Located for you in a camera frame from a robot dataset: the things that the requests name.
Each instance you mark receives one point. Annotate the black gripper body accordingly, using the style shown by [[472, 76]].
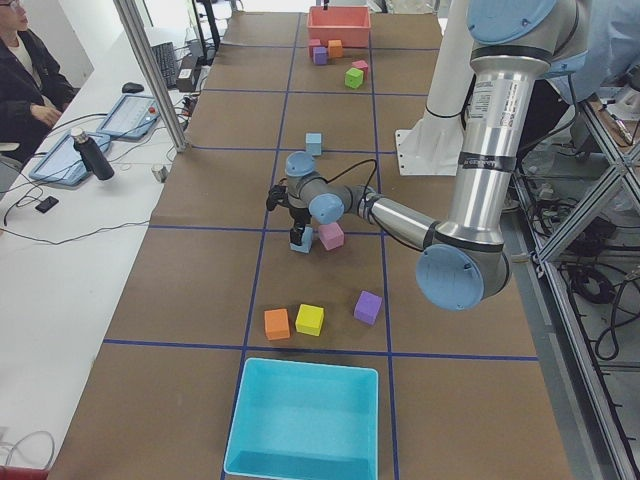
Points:
[[300, 216]]

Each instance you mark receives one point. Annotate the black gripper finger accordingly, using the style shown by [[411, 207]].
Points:
[[296, 234]]

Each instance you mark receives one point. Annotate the light blue foam block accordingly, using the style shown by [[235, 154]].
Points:
[[313, 143]]

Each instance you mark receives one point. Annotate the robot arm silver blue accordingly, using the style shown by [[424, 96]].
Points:
[[462, 261]]

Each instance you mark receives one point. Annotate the lilac pink foam block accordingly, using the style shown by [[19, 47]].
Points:
[[331, 236]]

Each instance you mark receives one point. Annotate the yellow foam block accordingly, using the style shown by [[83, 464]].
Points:
[[309, 319]]

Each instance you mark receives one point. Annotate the orange block near bin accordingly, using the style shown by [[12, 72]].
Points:
[[276, 324]]

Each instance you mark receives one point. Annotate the dark purple block near bin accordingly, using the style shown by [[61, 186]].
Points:
[[367, 307]]

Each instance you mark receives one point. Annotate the small metal cylinder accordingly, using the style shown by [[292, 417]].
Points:
[[160, 172]]

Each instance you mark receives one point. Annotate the green foam block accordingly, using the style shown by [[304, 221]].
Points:
[[354, 78]]

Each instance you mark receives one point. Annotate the red block beside green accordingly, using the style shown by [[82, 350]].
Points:
[[361, 65]]

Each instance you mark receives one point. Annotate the purple block near pink tray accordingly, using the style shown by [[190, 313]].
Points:
[[320, 56]]

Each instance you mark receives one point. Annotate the orange block near pink tray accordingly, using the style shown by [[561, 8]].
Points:
[[334, 48]]

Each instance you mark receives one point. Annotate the magenta block near pink tray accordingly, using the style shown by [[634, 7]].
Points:
[[313, 43]]

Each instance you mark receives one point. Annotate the blue plastic bin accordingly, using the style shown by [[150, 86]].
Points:
[[299, 420]]

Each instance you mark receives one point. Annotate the teach pendant far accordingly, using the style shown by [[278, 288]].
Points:
[[131, 118]]

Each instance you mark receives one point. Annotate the teach pendant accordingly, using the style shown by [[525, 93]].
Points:
[[131, 118], [63, 165]]

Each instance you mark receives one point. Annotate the pink plastic tray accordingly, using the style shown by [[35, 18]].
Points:
[[349, 24]]

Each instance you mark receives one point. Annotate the black keyboard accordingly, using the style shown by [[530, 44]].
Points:
[[165, 57]]

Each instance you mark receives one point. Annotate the black water bottle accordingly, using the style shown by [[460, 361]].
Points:
[[91, 154]]

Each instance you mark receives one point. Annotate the black computer mouse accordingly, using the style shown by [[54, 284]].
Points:
[[132, 88]]

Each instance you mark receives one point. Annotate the teach pendant near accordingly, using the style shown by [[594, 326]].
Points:
[[63, 165]]

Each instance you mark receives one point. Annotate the black smartphone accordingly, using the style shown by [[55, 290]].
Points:
[[47, 204]]

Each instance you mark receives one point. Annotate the seated person dark jacket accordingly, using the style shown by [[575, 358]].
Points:
[[34, 93]]

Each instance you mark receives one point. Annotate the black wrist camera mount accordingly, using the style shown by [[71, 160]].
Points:
[[277, 197]]

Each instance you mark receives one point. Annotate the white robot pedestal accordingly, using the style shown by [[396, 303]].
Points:
[[432, 146]]

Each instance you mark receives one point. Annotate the aluminium frame post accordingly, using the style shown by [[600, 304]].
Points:
[[134, 28]]

